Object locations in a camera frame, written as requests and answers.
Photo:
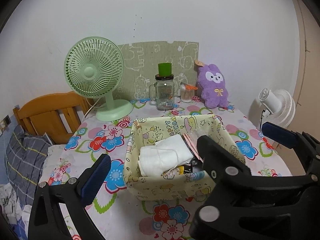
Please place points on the purple plush bunny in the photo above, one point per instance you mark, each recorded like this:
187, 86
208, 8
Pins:
215, 87

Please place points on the glass mug jar green lid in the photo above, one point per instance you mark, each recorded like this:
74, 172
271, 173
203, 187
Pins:
163, 95

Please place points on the beige door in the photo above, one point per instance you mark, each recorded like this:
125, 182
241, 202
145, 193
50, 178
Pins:
308, 67

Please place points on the white standing fan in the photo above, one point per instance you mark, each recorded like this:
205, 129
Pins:
275, 105

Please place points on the yellow cartoon fabric storage box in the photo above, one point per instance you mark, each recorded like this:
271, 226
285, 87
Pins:
162, 188

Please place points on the white crumpled bedding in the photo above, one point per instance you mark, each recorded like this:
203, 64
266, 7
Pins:
12, 212

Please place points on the green cartoon print board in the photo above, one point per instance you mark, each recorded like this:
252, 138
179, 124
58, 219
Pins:
147, 55

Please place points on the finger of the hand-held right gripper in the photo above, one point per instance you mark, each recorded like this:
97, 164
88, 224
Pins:
220, 160
277, 133

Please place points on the wooden bed headboard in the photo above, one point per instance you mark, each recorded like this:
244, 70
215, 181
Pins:
47, 117

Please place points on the yellow cartoon pouch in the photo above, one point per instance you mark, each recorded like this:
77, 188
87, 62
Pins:
173, 172

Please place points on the green desk fan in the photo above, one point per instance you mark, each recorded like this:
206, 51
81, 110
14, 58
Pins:
92, 70

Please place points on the wall socket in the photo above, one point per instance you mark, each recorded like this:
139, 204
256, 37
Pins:
6, 121

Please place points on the clear cotton swab container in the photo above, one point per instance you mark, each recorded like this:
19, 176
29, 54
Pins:
187, 93

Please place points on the pink packet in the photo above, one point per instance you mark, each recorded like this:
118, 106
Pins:
191, 145

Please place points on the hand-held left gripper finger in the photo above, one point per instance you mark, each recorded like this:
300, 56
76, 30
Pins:
96, 177

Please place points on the white cloth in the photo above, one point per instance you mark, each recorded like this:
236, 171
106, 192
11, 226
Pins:
162, 155

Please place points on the clear plastic zip bag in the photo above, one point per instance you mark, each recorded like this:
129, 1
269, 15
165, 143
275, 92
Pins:
196, 131

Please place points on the grey plaid pillow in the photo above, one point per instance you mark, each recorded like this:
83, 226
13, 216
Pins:
25, 160

